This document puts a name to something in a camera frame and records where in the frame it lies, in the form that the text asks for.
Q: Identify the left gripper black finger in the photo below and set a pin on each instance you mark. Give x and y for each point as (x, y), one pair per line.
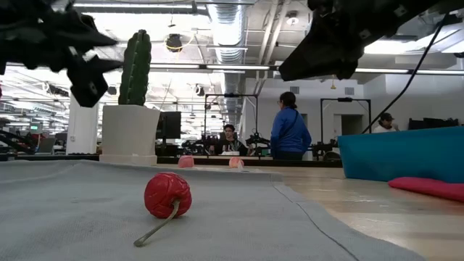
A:
(90, 38)
(88, 83)

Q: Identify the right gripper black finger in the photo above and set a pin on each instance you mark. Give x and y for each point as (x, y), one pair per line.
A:
(311, 59)
(349, 69)

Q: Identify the pink toy peach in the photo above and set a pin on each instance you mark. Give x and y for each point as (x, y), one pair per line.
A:
(186, 162)
(235, 162)

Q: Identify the dark red toy cherry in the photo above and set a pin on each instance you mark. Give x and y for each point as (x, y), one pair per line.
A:
(166, 194)

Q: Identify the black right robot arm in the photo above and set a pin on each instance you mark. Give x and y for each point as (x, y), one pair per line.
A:
(427, 9)

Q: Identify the white pillar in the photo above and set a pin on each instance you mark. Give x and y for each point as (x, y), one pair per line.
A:
(82, 127)

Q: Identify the green cactus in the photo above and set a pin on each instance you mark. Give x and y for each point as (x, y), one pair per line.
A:
(136, 72)

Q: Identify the white hexagonal plant pot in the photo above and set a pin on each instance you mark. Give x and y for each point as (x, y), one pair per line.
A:
(128, 134)

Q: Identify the person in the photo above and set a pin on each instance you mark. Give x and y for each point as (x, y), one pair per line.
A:
(385, 127)
(229, 145)
(290, 130)

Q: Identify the black round ceiling device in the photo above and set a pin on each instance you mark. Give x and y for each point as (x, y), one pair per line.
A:
(174, 42)

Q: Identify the black background monitor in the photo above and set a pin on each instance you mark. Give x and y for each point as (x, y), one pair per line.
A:
(170, 125)

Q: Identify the long ceiling light bar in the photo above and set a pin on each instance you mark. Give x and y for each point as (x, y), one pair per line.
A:
(181, 66)

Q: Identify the black background cabinet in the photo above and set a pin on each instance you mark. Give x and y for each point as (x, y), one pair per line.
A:
(431, 124)

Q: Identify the teal plastic container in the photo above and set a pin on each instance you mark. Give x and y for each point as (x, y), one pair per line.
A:
(398, 156)

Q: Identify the small white tag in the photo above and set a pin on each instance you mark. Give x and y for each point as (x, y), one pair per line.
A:
(243, 166)

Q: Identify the grey cloth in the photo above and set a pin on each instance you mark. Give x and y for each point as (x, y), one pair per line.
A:
(72, 217)

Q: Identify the magenta cloth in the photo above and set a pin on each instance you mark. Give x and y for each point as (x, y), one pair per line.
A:
(431, 186)

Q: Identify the black metal stand frame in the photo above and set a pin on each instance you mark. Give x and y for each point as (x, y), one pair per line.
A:
(344, 99)
(232, 95)

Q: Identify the silver ventilation duct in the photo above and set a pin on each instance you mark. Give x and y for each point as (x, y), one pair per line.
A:
(228, 32)

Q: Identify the black aluminium table frame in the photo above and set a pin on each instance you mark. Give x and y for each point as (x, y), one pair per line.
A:
(319, 164)

